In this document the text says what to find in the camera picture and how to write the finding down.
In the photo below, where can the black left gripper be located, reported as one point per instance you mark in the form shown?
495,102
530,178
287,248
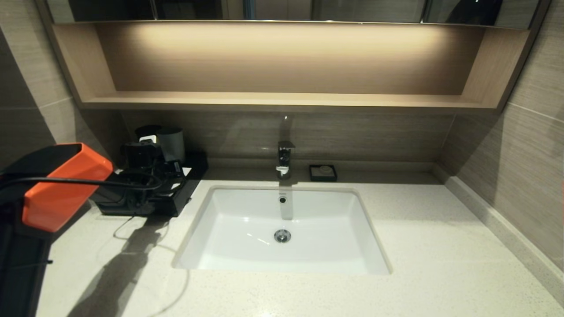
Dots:
141,156

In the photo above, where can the grey tumbler cup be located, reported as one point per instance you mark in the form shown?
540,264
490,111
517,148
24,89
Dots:
172,143

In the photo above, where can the black box drawer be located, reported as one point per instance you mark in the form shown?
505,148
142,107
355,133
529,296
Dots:
163,209

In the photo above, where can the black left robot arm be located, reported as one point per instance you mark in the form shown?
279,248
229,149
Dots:
53,193

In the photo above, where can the black tray box white lid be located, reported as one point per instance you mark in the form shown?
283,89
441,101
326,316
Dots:
189,176

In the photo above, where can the black cylindrical cup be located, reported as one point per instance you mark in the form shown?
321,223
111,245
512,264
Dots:
147,130

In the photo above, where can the white ceramic sink basin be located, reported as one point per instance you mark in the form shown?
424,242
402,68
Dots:
238,237

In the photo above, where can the chrome sink faucet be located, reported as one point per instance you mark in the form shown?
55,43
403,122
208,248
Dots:
285,158

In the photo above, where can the chrome sink drain stopper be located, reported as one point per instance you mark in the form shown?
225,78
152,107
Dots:
282,236

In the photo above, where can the black soap dish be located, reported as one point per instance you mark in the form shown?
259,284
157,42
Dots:
313,176

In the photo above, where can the beige soap bar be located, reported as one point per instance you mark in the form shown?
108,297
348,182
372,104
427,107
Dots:
326,169

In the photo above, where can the mirror cabinet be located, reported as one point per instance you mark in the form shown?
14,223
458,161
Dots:
352,11

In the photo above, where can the beige stone backsplash strip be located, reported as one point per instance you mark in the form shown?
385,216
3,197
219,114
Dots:
498,229

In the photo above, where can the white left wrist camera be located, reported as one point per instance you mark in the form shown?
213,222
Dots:
148,139

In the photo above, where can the wooden wall shelf niche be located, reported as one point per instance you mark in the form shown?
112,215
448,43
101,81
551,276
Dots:
282,101

